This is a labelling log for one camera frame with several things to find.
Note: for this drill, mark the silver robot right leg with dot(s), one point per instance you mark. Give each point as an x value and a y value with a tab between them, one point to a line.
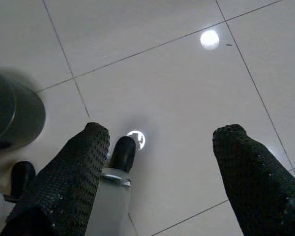
113	201

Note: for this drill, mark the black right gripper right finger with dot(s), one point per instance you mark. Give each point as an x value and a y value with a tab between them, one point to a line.
258	186

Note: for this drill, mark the silver robot leg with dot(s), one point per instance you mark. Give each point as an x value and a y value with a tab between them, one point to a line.
22	174
113	201

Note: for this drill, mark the silver robot left leg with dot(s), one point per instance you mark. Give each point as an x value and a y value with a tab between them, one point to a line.
22	174

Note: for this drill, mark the grey cylindrical robot hip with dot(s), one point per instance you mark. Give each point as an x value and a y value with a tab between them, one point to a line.
17	110

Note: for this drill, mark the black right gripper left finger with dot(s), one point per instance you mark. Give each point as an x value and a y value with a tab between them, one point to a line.
64	186

